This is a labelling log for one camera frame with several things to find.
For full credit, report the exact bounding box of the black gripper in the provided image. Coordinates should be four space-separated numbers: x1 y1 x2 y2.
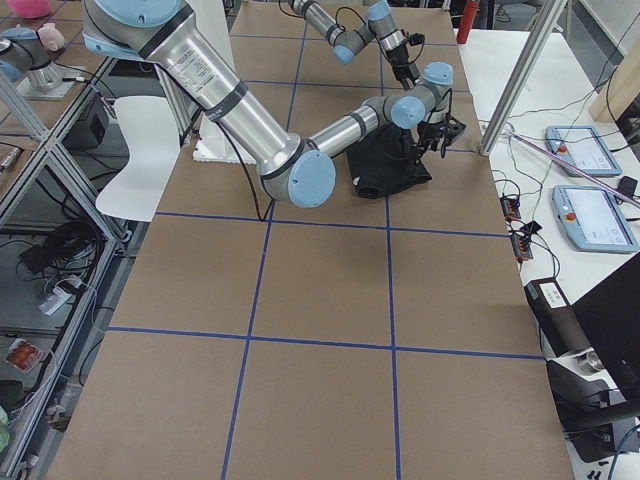
414 114 466 165
387 32 425 91

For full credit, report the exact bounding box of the black printed t-shirt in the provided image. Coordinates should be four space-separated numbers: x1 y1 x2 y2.
346 124 432 199

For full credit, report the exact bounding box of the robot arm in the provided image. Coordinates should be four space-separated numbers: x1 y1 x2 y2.
83 1 465 208
287 1 425 90

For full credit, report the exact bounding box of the metal reacher grabber stick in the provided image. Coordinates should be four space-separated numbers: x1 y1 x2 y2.
509 130 640 211

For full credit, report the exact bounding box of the red fire extinguisher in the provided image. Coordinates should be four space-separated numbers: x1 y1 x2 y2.
456 0 480 45

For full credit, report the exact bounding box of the far teach pendant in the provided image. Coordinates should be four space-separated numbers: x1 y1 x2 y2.
545 125 622 178

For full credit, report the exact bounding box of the teach pendant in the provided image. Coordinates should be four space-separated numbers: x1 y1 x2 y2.
545 125 622 178
551 185 639 254

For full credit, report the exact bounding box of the near teach pendant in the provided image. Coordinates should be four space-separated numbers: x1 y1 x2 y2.
551 185 639 254

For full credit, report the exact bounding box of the white plastic chair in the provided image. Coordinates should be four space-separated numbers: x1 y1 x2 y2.
95 96 181 222

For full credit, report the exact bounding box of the aluminium frame post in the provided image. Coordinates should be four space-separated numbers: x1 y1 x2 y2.
479 0 568 156

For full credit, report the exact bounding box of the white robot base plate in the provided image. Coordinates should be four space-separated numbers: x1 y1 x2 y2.
193 117 255 165

